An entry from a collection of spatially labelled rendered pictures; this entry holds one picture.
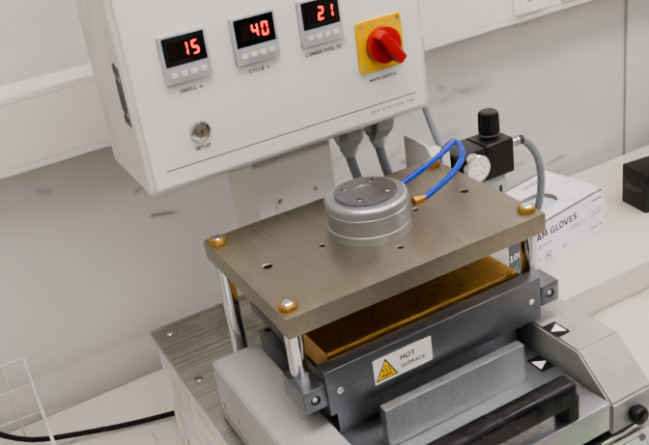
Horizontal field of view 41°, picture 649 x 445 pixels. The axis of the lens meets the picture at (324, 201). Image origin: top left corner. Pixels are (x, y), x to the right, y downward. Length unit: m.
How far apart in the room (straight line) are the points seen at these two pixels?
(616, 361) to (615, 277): 0.50
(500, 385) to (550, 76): 0.84
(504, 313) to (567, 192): 0.62
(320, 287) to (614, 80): 1.05
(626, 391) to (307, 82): 0.42
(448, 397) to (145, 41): 0.42
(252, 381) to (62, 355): 0.52
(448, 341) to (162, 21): 0.39
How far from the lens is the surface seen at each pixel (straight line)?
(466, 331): 0.81
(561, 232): 1.37
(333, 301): 0.72
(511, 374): 0.83
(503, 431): 0.75
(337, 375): 0.74
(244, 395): 0.82
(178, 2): 0.83
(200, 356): 1.01
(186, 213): 1.27
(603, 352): 0.85
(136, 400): 1.29
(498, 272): 0.84
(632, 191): 1.53
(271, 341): 0.90
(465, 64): 1.45
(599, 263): 1.37
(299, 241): 0.82
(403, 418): 0.78
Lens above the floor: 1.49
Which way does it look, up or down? 25 degrees down
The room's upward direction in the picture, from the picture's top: 9 degrees counter-clockwise
